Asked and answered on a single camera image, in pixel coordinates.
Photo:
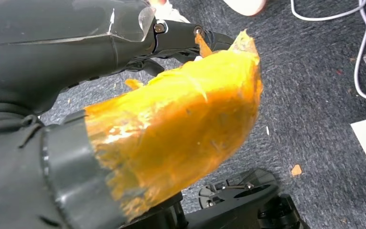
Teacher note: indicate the grey left robot hand orange-taped thumb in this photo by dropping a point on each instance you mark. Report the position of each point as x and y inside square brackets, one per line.
[44, 63]

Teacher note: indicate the black robot leg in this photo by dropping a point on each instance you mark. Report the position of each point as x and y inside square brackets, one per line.
[233, 218]

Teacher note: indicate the white shoe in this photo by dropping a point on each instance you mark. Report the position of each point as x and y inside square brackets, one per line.
[244, 6]
[170, 12]

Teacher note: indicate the small orange scrap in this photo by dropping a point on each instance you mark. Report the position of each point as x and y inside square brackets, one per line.
[296, 170]

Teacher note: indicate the tiny white scrap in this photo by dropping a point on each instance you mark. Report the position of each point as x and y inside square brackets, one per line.
[267, 131]

